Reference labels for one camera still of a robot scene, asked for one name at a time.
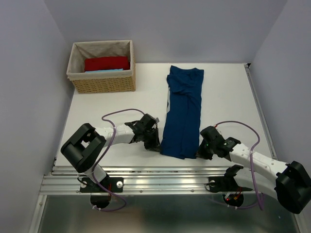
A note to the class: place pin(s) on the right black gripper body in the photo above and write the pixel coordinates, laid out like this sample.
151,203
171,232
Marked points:
211,146

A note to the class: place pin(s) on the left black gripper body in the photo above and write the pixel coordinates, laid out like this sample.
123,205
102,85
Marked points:
144,139

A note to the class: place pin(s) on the dark blue t shirt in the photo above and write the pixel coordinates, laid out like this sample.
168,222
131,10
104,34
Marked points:
183,118

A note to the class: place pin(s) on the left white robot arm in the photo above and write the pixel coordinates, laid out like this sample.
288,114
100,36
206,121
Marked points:
85,145

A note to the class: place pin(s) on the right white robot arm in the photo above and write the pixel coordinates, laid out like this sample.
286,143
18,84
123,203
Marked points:
288,183

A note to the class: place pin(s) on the rolled light blue t shirt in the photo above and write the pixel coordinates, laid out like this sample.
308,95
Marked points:
104,70

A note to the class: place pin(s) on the rolled red t shirt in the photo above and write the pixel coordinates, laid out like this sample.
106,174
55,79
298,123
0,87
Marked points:
110,62

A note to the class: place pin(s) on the wicker basket with liner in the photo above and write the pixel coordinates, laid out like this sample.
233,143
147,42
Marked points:
85,83

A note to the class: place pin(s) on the aluminium rail frame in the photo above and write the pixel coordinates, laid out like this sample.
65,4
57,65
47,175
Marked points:
228,101

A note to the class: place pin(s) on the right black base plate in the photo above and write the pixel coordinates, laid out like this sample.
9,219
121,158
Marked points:
225,183

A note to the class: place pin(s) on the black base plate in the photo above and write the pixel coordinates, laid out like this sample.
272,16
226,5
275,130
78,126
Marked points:
113,184
225,183

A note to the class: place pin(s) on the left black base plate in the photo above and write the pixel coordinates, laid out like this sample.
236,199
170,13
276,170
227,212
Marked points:
113,184

